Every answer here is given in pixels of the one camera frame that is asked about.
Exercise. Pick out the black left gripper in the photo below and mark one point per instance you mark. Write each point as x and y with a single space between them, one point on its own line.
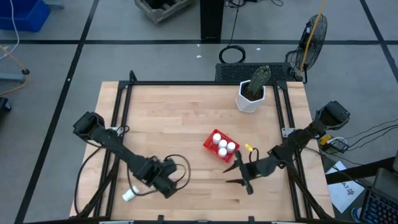
160 174

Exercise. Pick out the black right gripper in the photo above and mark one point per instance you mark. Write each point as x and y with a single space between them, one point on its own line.
256 169

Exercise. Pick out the white pill bottle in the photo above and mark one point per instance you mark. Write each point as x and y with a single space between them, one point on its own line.
216 137
231 146
222 143
222 152

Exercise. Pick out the white cup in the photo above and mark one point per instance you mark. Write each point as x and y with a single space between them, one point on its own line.
128 196

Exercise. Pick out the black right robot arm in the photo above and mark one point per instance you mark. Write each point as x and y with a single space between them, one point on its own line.
298 140

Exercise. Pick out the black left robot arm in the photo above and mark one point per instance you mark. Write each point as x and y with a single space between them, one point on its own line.
118 147

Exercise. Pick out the red plastic slotted basket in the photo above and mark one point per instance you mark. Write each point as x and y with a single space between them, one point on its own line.
229 156

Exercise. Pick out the white faceted plant pot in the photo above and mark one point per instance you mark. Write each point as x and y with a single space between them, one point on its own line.
245 105

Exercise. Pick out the yellow connector block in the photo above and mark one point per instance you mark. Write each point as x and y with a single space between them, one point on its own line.
325 140

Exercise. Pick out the green cactus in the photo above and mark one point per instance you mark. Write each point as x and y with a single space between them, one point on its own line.
259 79

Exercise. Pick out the black power adapter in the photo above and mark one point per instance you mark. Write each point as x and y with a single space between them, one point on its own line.
339 145

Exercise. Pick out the white paper sheet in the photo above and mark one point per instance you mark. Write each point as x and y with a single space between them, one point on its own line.
345 193

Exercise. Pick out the black metal beam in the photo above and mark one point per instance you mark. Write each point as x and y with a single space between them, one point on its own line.
357 172

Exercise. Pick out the blue round cup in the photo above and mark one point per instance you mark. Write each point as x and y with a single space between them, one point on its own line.
357 214

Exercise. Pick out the black laptop keyboard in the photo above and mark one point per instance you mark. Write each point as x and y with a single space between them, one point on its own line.
382 205

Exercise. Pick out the grey wooden crate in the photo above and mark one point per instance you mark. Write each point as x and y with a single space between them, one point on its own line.
155 14

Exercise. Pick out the black floor fan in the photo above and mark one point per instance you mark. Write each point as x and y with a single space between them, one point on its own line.
308 30

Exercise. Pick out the black caster foot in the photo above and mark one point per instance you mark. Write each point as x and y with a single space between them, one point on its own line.
3 104

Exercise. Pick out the grey metal stand foot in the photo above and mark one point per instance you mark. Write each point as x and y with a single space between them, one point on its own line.
12 77

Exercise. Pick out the blue plastic bin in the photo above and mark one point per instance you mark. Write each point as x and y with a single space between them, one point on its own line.
25 15

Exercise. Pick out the black metal table frame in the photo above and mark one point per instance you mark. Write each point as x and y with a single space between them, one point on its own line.
202 83

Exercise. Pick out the black upright post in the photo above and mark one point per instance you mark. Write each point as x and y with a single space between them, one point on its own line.
211 21

